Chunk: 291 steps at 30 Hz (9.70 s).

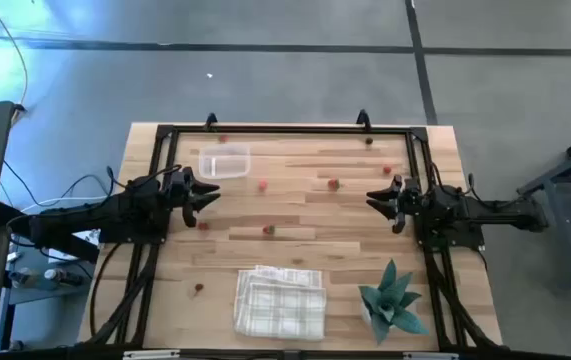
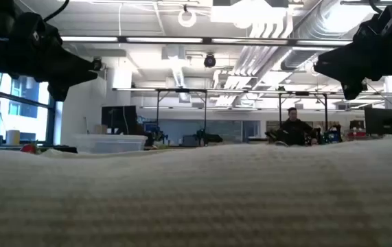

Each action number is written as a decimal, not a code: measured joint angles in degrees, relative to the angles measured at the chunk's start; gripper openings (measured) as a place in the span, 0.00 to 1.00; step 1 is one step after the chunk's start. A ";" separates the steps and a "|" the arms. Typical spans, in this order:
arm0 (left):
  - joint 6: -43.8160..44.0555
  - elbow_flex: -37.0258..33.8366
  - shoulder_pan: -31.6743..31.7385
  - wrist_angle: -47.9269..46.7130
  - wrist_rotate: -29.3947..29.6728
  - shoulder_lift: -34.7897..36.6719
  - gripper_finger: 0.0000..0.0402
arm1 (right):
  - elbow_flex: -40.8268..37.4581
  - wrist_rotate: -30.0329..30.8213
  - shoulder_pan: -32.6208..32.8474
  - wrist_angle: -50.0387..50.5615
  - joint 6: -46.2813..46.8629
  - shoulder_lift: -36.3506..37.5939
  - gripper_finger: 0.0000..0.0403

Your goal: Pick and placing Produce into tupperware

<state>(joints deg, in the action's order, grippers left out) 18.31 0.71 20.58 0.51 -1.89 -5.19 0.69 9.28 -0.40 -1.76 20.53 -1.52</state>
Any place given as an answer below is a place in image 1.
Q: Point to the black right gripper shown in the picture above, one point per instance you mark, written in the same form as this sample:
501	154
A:
398	223

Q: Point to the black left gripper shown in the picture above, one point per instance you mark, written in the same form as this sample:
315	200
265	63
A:
189	217

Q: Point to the red strawberry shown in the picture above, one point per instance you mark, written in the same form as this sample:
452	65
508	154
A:
387	170
203	226
334	184
268	229
222	138

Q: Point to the clear plastic tupperware container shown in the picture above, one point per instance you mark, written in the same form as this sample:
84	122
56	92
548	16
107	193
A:
225	161

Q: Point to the pale pink strawberry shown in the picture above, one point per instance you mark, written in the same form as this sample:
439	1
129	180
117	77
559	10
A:
262	185

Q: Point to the dark red cherry with stem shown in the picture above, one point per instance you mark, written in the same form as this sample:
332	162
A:
198	287

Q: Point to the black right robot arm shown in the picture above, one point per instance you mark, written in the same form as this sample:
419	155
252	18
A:
495	215

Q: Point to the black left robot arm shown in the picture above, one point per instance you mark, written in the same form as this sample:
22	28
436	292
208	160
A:
115	212

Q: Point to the dark round cherry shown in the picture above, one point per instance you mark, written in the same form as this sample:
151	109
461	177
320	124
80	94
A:
369	141

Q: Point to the black table clamp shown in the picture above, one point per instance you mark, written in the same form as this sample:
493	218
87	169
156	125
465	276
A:
363	118
210	120

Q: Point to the green succulent in white pot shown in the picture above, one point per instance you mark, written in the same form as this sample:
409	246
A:
390	305

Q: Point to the white plaid kitchen cloth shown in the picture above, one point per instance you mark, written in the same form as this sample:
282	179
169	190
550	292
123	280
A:
280	305

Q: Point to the white paper booklet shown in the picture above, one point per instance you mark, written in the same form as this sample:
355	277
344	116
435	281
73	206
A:
60	256

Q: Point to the dark bottle with white cap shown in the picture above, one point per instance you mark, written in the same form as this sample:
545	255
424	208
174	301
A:
63	277

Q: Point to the clear plastic bottle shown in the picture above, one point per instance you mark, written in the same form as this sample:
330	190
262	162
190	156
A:
25	278

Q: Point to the grey lower shelf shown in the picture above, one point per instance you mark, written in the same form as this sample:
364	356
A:
35	297

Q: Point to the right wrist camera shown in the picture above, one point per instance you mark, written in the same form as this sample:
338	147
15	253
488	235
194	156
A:
411	189

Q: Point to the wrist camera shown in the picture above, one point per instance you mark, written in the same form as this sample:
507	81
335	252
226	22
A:
175	181
411	189

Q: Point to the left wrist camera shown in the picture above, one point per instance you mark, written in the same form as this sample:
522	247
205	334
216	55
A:
175	181

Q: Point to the black aluminium table frame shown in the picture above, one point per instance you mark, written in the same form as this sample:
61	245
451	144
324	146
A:
290	129

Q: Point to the white metal bracket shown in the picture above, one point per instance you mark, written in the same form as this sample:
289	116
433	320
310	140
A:
151	355
430	356

